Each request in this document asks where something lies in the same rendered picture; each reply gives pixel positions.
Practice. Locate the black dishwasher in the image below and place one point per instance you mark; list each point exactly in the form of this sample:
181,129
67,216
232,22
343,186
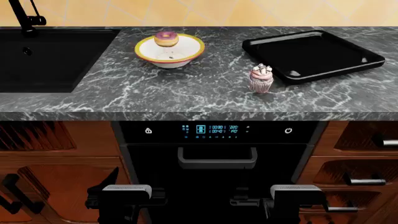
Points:
217,172

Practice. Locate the black recessed sink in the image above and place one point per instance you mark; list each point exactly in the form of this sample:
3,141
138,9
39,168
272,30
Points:
46,65

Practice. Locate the black square tray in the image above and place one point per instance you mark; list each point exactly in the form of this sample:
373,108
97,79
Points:
311,56

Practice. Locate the oven control panel display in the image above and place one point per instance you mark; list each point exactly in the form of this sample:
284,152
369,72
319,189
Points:
214,131

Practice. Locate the wooden cabinet door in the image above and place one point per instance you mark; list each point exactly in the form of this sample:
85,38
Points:
68,177

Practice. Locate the white bowl with yellow rim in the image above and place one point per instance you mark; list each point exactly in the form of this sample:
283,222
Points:
180,54

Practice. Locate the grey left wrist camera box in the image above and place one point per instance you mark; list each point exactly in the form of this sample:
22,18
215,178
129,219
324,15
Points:
127,191

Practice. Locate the black kitchen faucet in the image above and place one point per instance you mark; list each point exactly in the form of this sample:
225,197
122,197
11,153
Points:
24,21

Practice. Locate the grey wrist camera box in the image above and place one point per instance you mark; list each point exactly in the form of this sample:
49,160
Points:
297,194
127,191

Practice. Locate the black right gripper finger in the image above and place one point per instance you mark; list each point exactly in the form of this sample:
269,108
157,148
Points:
243,179

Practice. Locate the wooden drawer with slatted front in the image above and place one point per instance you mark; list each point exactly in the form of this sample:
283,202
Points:
62,137

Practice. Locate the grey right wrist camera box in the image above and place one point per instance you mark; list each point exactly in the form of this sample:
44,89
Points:
297,194

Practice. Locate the pink glazed donut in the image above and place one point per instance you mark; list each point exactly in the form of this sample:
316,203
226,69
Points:
166,39

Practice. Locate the pink frosted cupcake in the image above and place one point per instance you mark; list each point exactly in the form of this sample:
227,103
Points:
261,80

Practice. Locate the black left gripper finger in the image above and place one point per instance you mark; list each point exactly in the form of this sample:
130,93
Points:
112,178

